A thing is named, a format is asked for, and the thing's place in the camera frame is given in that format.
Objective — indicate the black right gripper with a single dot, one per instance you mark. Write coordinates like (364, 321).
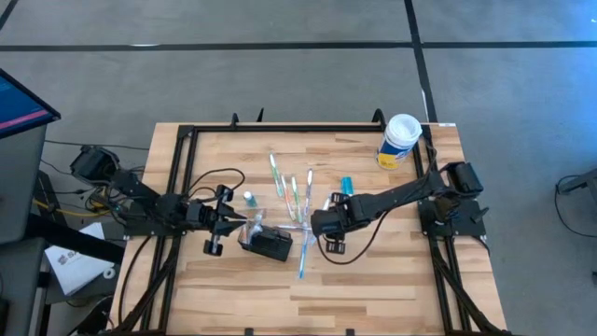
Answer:
(340, 217)

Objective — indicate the orange toothbrush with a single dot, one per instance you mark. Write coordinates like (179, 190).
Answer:
(287, 198)

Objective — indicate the white-bristled toothbrush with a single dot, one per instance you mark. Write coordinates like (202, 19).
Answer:
(291, 228)

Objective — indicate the purple toothbrush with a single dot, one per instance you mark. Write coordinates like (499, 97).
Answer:
(308, 191)

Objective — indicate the large grey-capped mouthwash bottle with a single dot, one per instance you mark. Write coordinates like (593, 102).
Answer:
(346, 186)

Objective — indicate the white paper sheet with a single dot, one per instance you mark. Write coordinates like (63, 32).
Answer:
(74, 266)

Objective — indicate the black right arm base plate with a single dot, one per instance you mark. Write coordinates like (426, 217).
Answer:
(466, 226)

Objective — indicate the small white-capped mouthwash bottle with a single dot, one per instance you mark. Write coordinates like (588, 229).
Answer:
(249, 200)

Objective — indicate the black furniture beam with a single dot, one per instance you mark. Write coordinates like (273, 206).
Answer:
(74, 240)

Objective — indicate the green toothbrush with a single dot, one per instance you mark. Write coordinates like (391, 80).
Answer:
(296, 196)
(276, 175)

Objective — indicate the yellow blue disinfecting wipes canister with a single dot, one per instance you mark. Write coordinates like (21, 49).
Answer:
(398, 140)

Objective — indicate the grey cabinet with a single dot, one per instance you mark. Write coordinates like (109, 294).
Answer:
(18, 186)

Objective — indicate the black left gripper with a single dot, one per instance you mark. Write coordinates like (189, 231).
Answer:
(200, 215)

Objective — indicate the black table frame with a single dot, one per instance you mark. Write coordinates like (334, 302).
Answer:
(303, 128)

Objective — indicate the white tape roll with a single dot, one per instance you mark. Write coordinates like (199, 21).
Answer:
(109, 273)

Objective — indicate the clear plastic cup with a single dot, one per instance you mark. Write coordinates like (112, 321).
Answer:
(252, 231)

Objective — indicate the blue white toothbrush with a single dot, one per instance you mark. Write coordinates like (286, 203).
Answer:
(326, 203)

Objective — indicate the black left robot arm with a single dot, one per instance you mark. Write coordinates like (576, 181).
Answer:
(140, 191)

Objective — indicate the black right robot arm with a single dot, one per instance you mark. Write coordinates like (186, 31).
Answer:
(401, 191)

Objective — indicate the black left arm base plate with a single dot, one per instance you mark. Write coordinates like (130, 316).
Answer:
(154, 228)

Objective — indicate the monitor with blue screen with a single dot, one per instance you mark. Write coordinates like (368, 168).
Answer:
(18, 105)

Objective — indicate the grey furniture leg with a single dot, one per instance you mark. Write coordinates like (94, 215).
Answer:
(580, 179)

